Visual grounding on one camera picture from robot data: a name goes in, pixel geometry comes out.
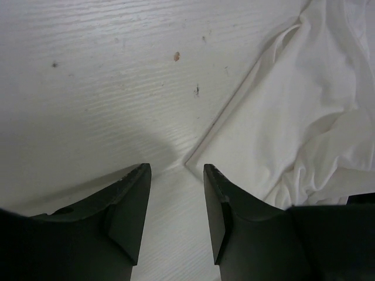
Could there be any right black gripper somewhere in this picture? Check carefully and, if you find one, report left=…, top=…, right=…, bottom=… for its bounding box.
left=347, top=193, right=375, bottom=205

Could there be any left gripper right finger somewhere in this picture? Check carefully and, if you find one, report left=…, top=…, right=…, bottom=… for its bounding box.
left=203, top=164, right=374, bottom=280

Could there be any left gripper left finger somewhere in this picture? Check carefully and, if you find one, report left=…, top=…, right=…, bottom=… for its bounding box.
left=1, top=163, right=151, bottom=280

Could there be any white tank top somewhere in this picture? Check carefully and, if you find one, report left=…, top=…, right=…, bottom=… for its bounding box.
left=186, top=1, right=374, bottom=209

